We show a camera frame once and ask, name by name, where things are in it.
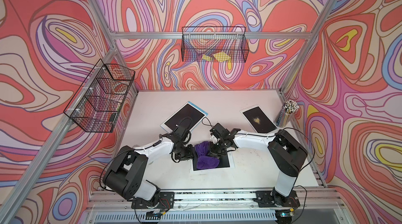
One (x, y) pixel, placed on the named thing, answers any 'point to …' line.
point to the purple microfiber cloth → (205, 159)
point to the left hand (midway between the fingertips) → (194, 157)
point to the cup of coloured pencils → (288, 111)
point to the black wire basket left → (96, 105)
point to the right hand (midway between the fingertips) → (208, 160)
